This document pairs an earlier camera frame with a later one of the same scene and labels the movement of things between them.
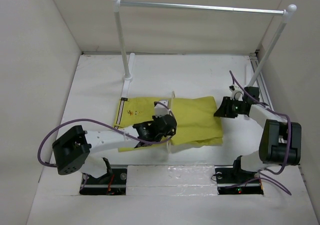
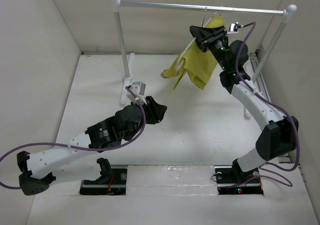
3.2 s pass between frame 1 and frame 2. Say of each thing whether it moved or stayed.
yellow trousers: moved
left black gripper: moved
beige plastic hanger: moved
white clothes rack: stayed
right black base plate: stayed
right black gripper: moved
